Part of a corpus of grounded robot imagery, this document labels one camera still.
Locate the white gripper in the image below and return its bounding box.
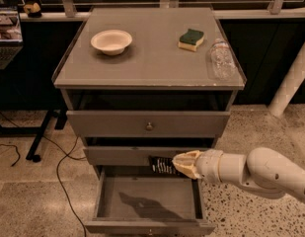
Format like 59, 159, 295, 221
173, 149, 223, 184

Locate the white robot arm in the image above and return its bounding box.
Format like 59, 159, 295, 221
173, 147, 305, 204

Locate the grey bottom drawer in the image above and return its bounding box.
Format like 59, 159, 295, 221
85, 166, 215, 237

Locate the grey drawer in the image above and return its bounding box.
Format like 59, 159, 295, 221
85, 166, 215, 237
66, 90, 230, 138
84, 137, 216, 166

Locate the grey drawer cabinet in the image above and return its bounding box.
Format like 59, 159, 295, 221
51, 6, 248, 180

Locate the grey middle drawer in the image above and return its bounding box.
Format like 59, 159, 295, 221
84, 137, 216, 166

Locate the grey top drawer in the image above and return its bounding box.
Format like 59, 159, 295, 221
66, 90, 230, 138

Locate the clear plastic water bottle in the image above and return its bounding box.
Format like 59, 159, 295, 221
210, 39, 237, 80

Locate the green yellow sponge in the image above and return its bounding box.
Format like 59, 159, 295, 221
178, 29, 204, 52

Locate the white paper bowl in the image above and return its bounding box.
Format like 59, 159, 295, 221
91, 30, 132, 56

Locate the small yellow black object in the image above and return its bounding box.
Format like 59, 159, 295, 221
23, 1, 41, 18

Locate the laptop computer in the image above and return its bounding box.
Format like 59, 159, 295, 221
0, 7, 23, 70

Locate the black desk frame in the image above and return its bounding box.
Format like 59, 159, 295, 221
0, 110, 67, 163

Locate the white angled post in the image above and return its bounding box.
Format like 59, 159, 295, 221
268, 41, 305, 117

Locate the black floor cable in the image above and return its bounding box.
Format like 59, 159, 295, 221
0, 111, 88, 237

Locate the black cable end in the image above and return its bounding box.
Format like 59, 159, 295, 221
0, 143, 21, 168

